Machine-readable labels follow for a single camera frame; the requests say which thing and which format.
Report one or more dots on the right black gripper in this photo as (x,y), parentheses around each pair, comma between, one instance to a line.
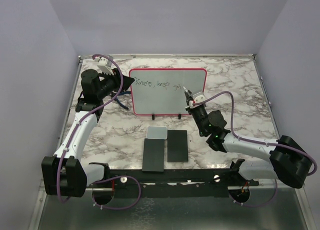
(187,98)

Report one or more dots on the right black foam pad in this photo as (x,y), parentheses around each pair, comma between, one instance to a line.
(177,146)

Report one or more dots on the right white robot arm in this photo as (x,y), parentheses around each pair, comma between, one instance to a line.
(281,159)

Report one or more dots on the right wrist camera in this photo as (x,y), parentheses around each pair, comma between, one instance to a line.
(197,97)

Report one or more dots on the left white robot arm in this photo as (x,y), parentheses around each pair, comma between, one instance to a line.
(63,173)

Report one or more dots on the white grey eraser block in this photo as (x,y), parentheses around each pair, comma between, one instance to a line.
(157,132)

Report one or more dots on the pink framed whiteboard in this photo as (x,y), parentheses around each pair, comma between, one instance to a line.
(160,91)

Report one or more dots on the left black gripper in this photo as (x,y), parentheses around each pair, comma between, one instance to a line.
(115,77)

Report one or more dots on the left black foam pad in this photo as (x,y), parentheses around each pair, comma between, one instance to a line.
(153,155)

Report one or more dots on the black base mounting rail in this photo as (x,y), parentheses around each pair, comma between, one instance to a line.
(176,183)

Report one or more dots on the black foam pad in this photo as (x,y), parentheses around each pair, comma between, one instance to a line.
(177,146)
(153,155)

